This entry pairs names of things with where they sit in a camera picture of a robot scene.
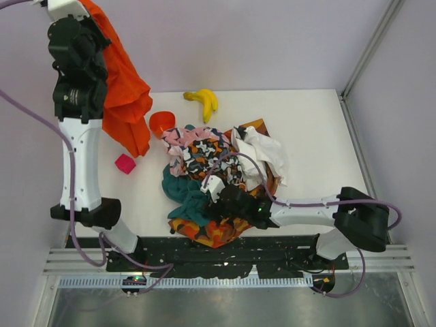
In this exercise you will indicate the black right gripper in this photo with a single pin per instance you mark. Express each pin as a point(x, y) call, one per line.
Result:
point(225, 199)

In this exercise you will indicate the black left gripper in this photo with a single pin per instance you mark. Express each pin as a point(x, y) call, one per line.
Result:
point(94, 39)

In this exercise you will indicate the orange brown camouflage cloth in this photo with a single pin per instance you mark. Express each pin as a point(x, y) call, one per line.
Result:
point(216, 234)

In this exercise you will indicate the teal cloth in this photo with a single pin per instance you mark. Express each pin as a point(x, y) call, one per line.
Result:
point(186, 192)

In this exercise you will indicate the black orange patterned cloth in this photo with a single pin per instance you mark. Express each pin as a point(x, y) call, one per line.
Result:
point(200, 156)

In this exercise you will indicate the white cloth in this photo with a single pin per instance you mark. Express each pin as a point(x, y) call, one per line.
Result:
point(264, 150)

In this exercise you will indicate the pink patterned cloth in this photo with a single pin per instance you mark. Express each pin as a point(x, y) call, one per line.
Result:
point(177, 140)

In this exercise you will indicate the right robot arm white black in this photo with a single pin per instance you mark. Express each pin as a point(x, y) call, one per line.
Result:
point(356, 221)

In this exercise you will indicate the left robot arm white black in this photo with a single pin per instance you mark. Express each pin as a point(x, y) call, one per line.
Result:
point(79, 107)

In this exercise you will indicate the yellow banana bunch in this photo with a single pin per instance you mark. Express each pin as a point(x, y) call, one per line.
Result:
point(207, 98)

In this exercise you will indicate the orange plastic bowl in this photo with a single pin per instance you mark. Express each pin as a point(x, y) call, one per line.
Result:
point(161, 121)

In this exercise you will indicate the pink cube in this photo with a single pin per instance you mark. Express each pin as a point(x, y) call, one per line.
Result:
point(125, 163)

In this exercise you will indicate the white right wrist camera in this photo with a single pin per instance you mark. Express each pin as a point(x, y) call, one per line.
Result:
point(212, 186)

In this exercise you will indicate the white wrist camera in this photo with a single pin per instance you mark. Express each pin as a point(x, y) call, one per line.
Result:
point(212, 186)
point(58, 9)

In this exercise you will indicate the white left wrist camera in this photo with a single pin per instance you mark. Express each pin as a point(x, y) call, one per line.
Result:
point(58, 9)

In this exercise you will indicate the grey slotted cable duct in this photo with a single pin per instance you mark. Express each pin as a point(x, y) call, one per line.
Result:
point(124, 281)

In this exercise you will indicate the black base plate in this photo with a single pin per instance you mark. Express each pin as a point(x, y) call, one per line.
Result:
point(280, 242)

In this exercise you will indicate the right aluminium frame post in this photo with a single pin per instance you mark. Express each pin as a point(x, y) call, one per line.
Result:
point(383, 26)

